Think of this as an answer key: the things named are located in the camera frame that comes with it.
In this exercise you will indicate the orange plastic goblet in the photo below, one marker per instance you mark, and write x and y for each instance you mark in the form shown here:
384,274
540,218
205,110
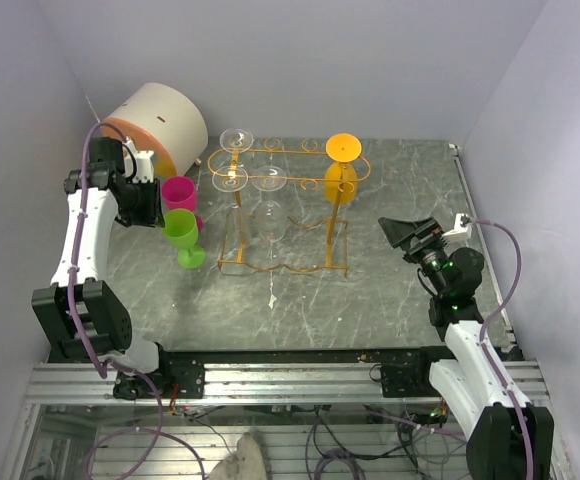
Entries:
340,180

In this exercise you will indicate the gold wire glass rack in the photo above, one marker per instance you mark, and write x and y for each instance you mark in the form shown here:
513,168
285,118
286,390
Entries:
305,168

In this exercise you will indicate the clear wine glass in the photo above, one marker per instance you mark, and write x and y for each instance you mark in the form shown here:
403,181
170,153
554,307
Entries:
232,180
270,217
236,140

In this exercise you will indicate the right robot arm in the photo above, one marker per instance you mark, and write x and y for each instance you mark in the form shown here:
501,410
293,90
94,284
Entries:
508,437

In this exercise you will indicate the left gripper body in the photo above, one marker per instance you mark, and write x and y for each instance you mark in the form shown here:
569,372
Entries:
142,206

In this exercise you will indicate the green plastic goblet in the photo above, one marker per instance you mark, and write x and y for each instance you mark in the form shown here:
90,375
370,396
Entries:
181,231

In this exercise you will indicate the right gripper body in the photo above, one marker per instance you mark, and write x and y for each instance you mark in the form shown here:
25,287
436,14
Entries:
432,242

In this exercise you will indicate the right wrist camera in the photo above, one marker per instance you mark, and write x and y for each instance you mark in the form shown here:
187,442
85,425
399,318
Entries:
462,229

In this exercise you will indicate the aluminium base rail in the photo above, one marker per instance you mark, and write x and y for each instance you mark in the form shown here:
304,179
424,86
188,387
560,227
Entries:
244,384

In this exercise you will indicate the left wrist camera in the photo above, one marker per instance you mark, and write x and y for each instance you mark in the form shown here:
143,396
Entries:
139,164

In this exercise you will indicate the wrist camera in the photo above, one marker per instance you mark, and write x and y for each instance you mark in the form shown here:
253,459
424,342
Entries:
462,229
139,164

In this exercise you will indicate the cream cylindrical box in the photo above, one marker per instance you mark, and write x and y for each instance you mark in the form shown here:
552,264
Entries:
158,117

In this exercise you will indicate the white cloth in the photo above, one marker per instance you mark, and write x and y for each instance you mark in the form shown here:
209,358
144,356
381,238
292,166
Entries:
247,463

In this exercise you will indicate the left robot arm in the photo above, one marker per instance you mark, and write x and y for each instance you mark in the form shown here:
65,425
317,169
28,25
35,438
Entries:
81,316

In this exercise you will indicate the pink plastic goblet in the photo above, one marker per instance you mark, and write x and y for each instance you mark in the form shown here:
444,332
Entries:
180,196

